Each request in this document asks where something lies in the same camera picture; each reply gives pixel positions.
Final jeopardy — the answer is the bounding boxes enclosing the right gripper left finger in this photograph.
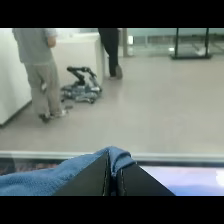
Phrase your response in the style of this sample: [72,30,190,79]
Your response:
[53,150,112,197]

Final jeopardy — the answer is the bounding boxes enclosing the small grey mobile robot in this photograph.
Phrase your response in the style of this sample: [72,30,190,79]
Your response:
[59,65,103,105]

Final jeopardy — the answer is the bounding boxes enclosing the blue T-shirt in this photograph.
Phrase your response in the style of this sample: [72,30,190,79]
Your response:
[0,145,138,197]

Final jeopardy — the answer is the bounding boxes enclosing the silver frame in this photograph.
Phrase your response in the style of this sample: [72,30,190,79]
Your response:
[0,150,224,164]

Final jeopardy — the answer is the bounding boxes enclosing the person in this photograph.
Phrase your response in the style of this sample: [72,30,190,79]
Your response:
[11,28,70,124]

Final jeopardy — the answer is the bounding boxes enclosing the person's legs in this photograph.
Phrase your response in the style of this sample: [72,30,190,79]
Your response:
[97,28,124,81]

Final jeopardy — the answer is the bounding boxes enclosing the black metal stand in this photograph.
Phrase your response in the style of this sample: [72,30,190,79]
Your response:
[170,28,213,61]

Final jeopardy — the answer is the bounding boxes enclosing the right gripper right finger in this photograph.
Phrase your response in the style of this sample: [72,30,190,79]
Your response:
[116,162,177,197]

